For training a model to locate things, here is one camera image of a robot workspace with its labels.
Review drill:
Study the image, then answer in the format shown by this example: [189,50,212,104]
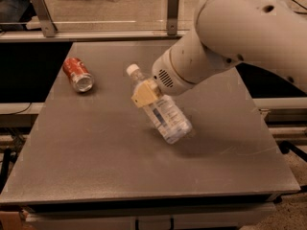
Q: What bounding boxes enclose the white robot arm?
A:
[132,0,307,107]

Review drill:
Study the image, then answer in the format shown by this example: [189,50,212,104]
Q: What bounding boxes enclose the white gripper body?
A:
[152,46,195,96]

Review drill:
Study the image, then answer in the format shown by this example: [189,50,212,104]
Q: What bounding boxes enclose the middle metal bracket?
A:
[167,0,179,35]

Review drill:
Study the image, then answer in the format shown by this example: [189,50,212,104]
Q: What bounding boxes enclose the left metal bracket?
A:
[31,0,57,37]

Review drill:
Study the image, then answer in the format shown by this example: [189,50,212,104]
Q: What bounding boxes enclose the seated person in background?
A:
[0,0,36,32]

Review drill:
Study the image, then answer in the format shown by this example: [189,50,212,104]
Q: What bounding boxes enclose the red soda can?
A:
[62,57,94,93]

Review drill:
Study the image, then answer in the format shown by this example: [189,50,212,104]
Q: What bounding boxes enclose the blue label plastic water bottle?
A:
[127,64,192,144]

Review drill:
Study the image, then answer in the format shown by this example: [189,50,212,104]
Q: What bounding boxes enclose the metal rail bar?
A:
[0,31,187,43]

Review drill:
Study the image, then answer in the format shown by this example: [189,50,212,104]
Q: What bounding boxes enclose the metal bracket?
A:
[167,0,179,35]
[31,0,57,37]

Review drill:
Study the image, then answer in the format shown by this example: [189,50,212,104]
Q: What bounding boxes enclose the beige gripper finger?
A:
[131,79,162,108]

